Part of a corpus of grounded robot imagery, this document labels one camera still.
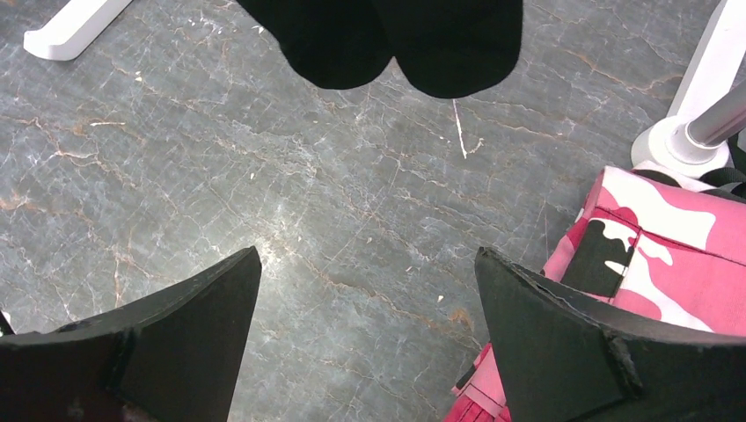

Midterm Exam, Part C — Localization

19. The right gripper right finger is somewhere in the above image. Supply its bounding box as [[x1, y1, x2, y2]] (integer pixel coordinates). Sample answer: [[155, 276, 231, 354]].
[[474, 247, 745, 421]]

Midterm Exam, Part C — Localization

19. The silver white drying rack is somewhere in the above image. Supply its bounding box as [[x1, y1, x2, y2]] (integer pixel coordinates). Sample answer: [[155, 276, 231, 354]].
[[23, 1, 745, 177]]

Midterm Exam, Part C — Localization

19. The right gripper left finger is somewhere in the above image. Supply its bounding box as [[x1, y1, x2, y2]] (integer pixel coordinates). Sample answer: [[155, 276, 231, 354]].
[[1, 247, 262, 421]]

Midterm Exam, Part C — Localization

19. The pink camouflage bag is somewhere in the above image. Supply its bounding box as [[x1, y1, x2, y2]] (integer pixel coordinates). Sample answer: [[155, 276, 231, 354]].
[[446, 150, 745, 421]]

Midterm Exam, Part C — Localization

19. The black white-striped sock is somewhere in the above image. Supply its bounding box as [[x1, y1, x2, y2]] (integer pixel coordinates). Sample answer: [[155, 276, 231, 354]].
[[238, 0, 392, 90]]

